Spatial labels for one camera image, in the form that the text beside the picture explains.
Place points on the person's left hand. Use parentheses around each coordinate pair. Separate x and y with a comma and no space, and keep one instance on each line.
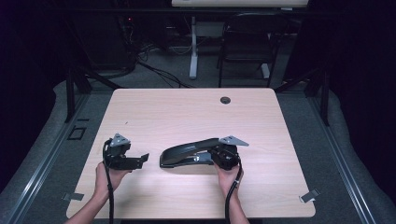
(109,180)

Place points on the white desk foot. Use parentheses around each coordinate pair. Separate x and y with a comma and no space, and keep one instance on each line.
(265,71)

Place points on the black folding chair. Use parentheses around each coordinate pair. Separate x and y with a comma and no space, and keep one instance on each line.
(249,43)

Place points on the dark cabinet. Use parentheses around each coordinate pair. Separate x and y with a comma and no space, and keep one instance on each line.
(102,40)

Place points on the black stapler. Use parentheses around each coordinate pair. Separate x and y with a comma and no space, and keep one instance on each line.
(183,154)

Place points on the person's right hand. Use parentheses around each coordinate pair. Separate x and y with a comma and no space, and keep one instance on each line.
(229,180)

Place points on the black frame post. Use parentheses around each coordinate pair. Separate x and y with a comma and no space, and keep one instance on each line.
(325,99)
(70,96)

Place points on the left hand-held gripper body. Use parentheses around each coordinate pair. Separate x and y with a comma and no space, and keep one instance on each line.
(118,155)

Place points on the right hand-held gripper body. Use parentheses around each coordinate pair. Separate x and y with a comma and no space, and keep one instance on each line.
(229,155)

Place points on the aluminium floor rail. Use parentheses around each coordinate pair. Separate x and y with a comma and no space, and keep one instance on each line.
(339,161)
(46,161)

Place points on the white desk leg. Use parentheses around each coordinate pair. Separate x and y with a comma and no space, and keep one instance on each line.
(194,53)

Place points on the grey tape piece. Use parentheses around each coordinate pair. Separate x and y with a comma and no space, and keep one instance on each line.
(309,196)
(73,196)

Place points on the black round table grommet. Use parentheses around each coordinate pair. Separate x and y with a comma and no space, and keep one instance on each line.
(225,100)

